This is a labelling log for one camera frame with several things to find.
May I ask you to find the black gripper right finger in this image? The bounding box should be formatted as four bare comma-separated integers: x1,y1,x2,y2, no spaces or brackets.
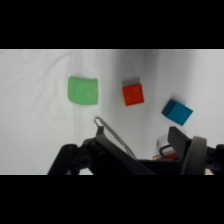
167,126,224,176

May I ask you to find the green foam block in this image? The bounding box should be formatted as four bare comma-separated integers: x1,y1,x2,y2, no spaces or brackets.
67,76,100,106

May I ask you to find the red cube block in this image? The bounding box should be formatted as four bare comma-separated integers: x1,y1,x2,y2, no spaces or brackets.
121,82,146,108

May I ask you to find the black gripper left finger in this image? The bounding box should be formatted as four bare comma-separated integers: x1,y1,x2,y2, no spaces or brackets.
47,116,156,176

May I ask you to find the red and black object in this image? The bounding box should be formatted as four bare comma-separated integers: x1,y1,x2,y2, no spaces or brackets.
152,142,181,162

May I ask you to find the blue cube block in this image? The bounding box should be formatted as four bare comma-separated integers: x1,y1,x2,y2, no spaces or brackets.
161,98,195,127

